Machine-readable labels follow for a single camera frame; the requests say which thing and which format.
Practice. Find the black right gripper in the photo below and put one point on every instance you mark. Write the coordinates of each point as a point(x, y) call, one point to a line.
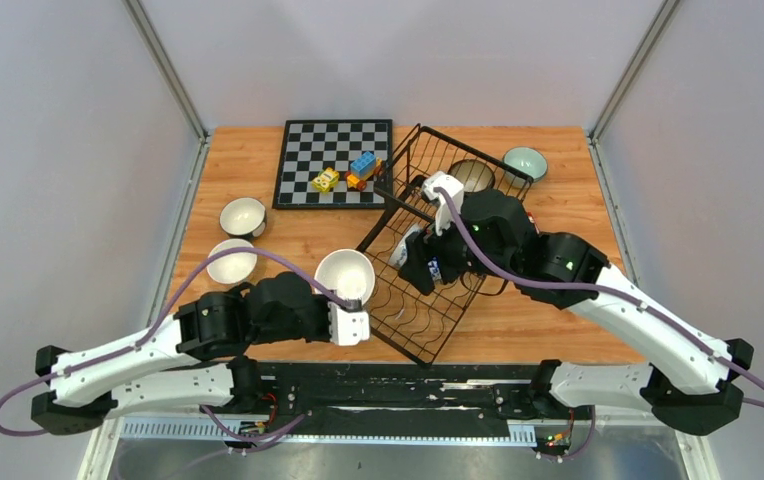
point(415, 271)

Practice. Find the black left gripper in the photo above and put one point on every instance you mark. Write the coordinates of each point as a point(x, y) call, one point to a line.
point(325, 336)

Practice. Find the black wire dish rack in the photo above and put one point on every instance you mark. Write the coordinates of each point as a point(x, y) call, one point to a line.
point(418, 326)

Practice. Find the beige floral bowl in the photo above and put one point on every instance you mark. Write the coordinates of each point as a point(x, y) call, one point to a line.
point(233, 268)
point(348, 273)

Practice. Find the teal white dotted bowl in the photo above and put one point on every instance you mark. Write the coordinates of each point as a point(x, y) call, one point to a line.
point(244, 218)

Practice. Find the black patterned rim bowl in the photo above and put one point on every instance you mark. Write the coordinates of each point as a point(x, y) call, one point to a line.
point(475, 175)

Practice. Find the white grid pattern bowl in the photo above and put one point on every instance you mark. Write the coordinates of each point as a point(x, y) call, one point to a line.
point(523, 163)

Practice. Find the blue white geometric bowl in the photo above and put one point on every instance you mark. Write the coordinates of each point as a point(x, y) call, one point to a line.
point(436, 270)

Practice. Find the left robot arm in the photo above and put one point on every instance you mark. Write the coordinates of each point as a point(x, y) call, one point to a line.
point(197, 356)

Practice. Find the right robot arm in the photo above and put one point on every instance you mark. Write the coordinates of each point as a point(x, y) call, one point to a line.
point(686, 379)

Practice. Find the white blue rose bowl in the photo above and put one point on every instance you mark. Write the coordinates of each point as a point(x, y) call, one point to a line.
point(400, 253)

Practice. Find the blue yellow toy brick car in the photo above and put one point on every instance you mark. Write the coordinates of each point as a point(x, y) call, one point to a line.
point(363, 169)

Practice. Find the yellow owl toy block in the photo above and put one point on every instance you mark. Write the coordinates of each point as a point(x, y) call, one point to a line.
point(326, 180)

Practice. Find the black and white chessboard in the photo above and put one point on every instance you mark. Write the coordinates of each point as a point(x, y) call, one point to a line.
point(312, 146)

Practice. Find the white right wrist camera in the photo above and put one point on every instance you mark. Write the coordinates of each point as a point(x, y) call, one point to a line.
point(446, 193)

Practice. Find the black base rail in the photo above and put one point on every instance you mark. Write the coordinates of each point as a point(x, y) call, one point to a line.
point(386, 403)

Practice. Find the aluminium frame post left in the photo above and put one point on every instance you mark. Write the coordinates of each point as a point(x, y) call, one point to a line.
point(153, 43)

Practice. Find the aluminium frame post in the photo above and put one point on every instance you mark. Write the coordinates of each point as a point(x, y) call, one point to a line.
point(153, 43)
point(649, 40)

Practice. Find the aluminium frame post right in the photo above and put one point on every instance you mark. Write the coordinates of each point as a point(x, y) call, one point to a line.
point(649, 40)

